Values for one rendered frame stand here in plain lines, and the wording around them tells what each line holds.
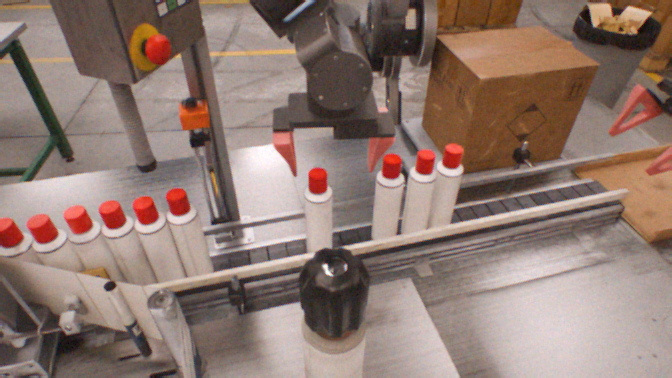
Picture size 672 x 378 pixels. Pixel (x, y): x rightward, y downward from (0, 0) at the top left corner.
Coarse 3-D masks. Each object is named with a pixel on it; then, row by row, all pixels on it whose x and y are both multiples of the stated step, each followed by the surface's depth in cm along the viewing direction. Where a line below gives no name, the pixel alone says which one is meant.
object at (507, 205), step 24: (552, 192) 103; (576, 192) 103; (600, 192) 103; (456, 216) 97; (480, 216) 97; (552, 216) 97; (336, 240) 92; (360, 240) 93; (432, 240) 92; (216, 264) 87; (240, 264) 87; (192, 288) 83; (216, 288) 83
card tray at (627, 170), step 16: (624, 160) 118; (640, 160) 120; (592, 176) 115; (608, 176) 115; (624, 176) 115; (640, 176) 115; (656, 176) 115; (640, 192) 110; (656, 192) 110; (624, 208) 106; (640, 208) 106; (656, 208) 106; (640, 224) 102; (656, 224) 102; (656, 240) 98
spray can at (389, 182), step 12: (384, 156) 80; (396, 156) 79; (384, 168) 79; (396, 168) 78; (384, 180) 80; (396, 180) 80; (384, 192) 81; (396, 192) 81; (384, 204) 83; (396, 204) 83; (384, 216) 85; (396, 216) 86; (372, 228) 90; (384, 228) 87; (396, 228) 89
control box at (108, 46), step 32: (64, 0) 52; (96, 0) 51; (128, 0) 52; (64, 32) 55; (96, 32) 54; (128, 32) 53; (160, 32) 59; (192, 32) 65; (96, 64) 57; (128, 64) 56
